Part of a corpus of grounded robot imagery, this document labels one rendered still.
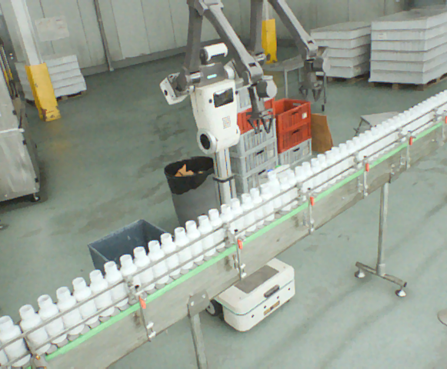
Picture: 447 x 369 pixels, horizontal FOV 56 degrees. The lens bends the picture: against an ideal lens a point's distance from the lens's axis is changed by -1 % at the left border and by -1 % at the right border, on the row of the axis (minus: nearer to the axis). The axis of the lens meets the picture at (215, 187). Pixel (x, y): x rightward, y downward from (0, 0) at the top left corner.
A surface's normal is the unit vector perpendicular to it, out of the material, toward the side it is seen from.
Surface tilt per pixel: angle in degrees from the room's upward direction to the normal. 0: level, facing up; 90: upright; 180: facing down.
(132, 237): 90
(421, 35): 89
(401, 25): 89
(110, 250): 90
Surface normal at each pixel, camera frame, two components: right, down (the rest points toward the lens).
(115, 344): 0.65, 0.25
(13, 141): 0.38, 0.35
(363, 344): -0.12, -0.90
